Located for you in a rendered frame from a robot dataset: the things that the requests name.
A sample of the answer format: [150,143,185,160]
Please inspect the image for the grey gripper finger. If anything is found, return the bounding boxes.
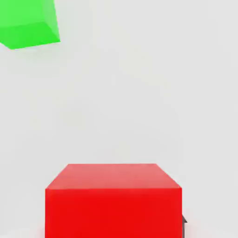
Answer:
[181,213,188,238]

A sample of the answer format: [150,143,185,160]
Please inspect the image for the small red cube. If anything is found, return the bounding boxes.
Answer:
[45,163,183,238]

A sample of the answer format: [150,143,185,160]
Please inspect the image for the small green cube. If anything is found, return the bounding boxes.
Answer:
[0,0,61,50]

